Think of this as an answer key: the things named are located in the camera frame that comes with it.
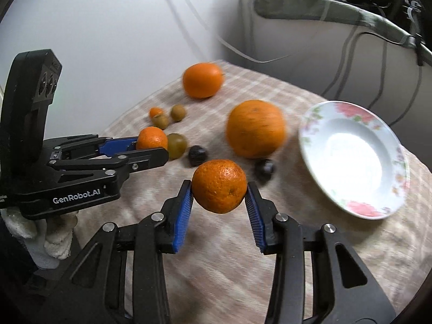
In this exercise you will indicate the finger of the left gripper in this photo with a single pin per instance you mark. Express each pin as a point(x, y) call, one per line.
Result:
point(135, 163)
point(114, 145)

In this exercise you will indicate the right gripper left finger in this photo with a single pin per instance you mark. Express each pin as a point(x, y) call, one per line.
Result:
point(118, 277)

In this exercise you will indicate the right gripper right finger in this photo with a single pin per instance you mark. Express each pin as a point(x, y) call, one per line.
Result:
point(318, 278)

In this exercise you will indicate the green-brown kiwi-like fruit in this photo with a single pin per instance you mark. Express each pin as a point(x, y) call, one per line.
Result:
point(177, 146)

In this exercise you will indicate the dark plum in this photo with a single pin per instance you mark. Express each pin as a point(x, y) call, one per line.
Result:
point(264, 169)
point(197, 155)

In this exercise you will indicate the brown longan fruit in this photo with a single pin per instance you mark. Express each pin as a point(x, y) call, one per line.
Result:
point(178, 113)
point(160, 121)

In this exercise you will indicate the small orange tangerine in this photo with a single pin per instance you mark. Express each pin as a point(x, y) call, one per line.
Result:
point(219, 186)

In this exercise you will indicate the smooth round orange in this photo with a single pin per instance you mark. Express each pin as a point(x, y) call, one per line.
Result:
point(202, 80)

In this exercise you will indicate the large rough orange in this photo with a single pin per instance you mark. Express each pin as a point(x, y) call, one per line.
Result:
point(255, 129)

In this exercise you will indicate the left hand white glove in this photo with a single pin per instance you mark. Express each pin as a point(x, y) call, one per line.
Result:
point(46, 241)

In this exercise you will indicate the small orange kumquat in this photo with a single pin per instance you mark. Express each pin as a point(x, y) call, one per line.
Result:
point(154, 111)

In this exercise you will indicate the beige plaid cloth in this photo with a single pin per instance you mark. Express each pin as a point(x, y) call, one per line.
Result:
point(219, 275)

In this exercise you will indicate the floral white plate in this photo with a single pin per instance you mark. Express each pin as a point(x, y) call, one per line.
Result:
point(355, 159)

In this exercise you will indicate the grey-green towel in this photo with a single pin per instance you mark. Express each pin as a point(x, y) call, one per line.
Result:
point(335, 12)

